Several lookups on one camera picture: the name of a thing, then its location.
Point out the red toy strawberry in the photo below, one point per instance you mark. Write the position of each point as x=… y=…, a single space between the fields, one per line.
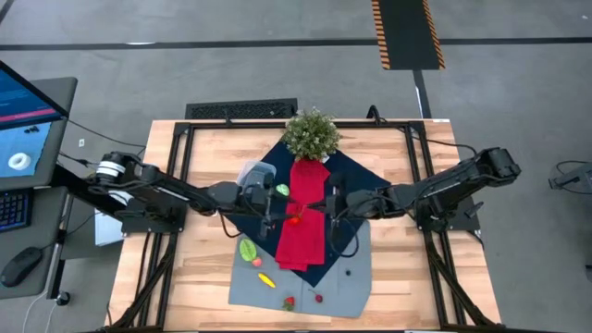
x=289 y=303
x=294 y=220

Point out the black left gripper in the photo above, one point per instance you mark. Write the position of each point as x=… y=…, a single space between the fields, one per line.
x=256 y=203

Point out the black aluminium table frame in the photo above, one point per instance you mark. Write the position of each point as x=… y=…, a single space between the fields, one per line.
x=231 y=125

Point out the grey framed monitor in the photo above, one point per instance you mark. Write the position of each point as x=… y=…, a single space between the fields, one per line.
x=60 y=139

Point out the yellow toy vegetable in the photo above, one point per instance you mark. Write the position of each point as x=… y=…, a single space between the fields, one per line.
x=267 y=280

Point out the dark grey desk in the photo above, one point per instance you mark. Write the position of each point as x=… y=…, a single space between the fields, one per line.
x=41 y=245

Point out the black diagonal support bar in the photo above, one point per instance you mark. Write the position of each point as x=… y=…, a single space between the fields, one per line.
x=69 y=180

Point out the black computer mouse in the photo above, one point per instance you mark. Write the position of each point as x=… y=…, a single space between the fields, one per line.
x=20 y=266

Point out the black round desk foot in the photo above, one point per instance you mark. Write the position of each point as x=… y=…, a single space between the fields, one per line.
x=62 y=298

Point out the green plant in black pot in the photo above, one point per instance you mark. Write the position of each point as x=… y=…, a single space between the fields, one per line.
x=312 y=136

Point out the clear plastic tupperware container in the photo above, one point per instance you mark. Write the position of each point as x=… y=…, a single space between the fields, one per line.
x=247 y=172

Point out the white paper sheet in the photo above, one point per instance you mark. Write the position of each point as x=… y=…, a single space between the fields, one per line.
x=106 y=231

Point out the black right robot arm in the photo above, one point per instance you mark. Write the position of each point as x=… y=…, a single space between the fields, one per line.
x=439 y=189

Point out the black mat with striped edges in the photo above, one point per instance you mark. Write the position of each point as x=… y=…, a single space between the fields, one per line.
x=407 y=34

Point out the pink toy peach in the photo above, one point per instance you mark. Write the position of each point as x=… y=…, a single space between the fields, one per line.
x=256 y=262

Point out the black keyboard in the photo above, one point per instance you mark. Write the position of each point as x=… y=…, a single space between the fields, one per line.
x=14 y=208

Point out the light grey cloth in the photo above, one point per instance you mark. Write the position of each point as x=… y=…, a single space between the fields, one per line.
x=342 y=296

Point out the navy blue cloth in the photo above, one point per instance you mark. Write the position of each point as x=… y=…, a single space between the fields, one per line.
x=365 y=178

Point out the black perforated panel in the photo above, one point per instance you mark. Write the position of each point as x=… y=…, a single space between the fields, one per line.
x=240 y=110

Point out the red cloth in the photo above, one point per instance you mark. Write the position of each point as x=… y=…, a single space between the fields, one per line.
x=303 y=245

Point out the green ribbed toy vegetable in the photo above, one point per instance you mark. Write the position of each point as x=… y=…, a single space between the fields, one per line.
x=248 y=250

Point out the tilted black monitor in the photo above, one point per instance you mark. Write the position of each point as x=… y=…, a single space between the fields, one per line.
x=18 y=99

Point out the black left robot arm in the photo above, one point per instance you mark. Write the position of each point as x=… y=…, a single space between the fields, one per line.
x=162 y=189

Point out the red cherry with long stem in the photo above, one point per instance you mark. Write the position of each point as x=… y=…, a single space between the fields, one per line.
x=318 y=298

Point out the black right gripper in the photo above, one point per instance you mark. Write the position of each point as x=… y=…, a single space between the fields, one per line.
x=351 y=203

